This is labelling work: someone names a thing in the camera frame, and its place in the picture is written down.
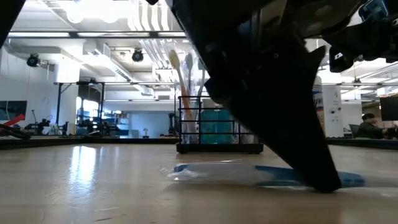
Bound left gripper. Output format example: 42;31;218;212
170;0;361;80

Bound black wire caddy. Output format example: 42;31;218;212
176;95;265;155

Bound clear-wrapped toothbrush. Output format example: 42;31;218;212
185;52;195;94
198;58;207;101

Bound blue toothbrush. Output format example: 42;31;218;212
166;159;398;191

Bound orange toothbrush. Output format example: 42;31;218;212
168;49;196;144

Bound Lysol wipes canister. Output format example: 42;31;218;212
312;75;326;135

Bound person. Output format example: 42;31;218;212
356;113;388;139

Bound dark wall monitor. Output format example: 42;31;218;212
0;100;28;121
379;95;398;122

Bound black ceiling camera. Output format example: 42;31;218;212
131;48;145;63
26;54;40;68

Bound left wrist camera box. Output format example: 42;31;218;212
323;0;398;73

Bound black metal rack frame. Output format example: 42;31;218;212
54;80;108;128

